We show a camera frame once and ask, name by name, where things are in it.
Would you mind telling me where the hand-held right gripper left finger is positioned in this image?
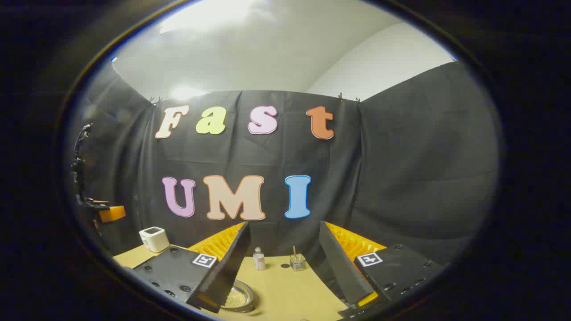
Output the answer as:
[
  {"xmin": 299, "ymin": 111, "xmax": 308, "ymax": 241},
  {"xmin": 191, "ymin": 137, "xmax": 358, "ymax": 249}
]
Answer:
[{"xmin": 123, "ymin": 221, "xmax": 252, "ymax": 314}]

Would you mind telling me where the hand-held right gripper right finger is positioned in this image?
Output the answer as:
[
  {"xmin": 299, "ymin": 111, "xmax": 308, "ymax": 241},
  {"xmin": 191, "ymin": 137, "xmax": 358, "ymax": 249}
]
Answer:
[{"xmin": 319, "ymin": 221, "xmax": 448, "ymax": 319}]

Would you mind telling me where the steel pot with black handles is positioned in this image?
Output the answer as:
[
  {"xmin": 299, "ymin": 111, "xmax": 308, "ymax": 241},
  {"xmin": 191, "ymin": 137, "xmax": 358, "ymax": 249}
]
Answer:
[{"xmin": 221, "ymin": 280, "xmax": 256, "ymax": 313}]

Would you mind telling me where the large pile of soybeans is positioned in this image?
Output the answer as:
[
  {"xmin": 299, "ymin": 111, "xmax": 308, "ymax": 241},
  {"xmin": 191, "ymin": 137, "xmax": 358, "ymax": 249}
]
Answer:
[{"xmin": 224, "ymin": 288, "xmax": 245, "ymax": 308}]

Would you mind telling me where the white toaster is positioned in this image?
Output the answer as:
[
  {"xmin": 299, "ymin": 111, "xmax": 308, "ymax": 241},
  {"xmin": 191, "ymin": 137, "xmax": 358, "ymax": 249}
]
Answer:
[{"xmin": 139, "ymin": 226, "xmax": 171, "ymax": 253}]

